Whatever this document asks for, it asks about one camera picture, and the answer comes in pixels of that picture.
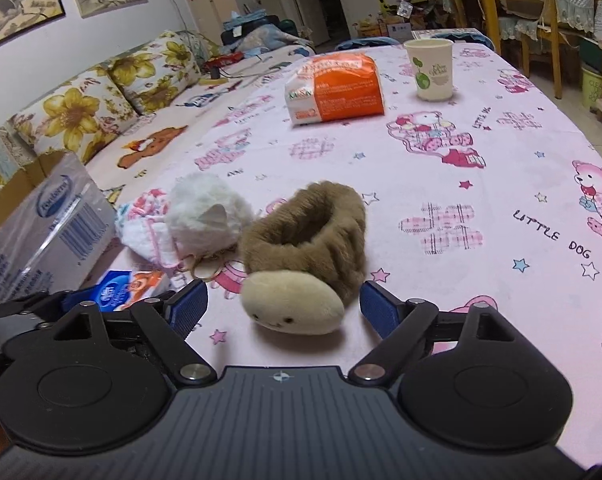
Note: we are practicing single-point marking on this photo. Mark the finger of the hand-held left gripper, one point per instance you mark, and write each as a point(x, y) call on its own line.
point(56, 302)

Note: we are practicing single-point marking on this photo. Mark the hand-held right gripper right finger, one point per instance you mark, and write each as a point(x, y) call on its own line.
point(378, 307)

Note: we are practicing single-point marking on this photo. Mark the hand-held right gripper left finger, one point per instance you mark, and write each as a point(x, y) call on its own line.
point(188, 307)

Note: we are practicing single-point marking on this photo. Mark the brown plush slipper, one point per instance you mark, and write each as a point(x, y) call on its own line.
point(341, 240)

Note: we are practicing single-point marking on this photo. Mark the small blue tissue packet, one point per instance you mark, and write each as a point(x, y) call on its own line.
point(126, 290)

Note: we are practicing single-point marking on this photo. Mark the blue white plastic package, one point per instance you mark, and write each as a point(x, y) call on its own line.
point(51, 230)

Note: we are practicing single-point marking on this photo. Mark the pink white cloth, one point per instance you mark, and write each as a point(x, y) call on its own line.
point(146, 232)

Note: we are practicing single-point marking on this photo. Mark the white fluffy plush toy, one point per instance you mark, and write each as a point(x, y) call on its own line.
point(201, 215)

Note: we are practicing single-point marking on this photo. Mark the brown cardboard box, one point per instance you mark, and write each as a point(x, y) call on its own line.
point(16, 185)

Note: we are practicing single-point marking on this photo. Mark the floral sofa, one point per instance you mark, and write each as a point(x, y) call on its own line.
point(81, 115)

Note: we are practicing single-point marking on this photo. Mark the yellow floral cushion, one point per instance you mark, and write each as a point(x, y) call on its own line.
point(156, 70)
point(76, 110)

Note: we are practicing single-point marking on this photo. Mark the orange white tissue pack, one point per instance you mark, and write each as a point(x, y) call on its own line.
point(341, 90)

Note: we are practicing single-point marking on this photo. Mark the white paper cup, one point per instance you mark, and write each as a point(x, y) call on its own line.
point(433, 72)

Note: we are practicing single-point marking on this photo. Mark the pile of clothes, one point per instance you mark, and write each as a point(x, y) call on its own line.
point(266, 35)

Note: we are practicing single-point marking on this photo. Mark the stack of cardboard boxes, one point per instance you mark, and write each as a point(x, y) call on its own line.
point(391, 22)

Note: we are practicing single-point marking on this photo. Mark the green trash bin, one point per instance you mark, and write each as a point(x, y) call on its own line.
point(593, 87)

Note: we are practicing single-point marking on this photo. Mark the wooden dining table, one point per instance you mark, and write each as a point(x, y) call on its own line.
point(486, 5)

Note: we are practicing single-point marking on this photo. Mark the wooden chair with cover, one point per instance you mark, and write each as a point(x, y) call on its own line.
point(541, 5)

